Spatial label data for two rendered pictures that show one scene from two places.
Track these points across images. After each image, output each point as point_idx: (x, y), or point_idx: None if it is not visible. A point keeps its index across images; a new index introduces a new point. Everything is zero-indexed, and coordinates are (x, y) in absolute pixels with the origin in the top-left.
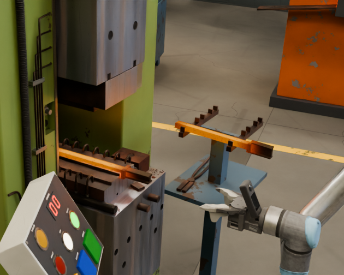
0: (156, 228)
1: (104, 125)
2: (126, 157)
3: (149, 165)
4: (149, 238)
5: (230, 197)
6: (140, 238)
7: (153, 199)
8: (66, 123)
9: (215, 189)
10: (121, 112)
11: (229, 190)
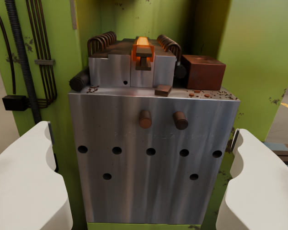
0: (198, 177)
1: (212, 33)
2: (170, 43)
3: (272, 119)
4: (177, 180)
5: (221, 207)
6: (151, 166)
7: (174, 121)
8: (195, 40)
9: (235, 132)
10: (227, 7)
11: (282, 169)
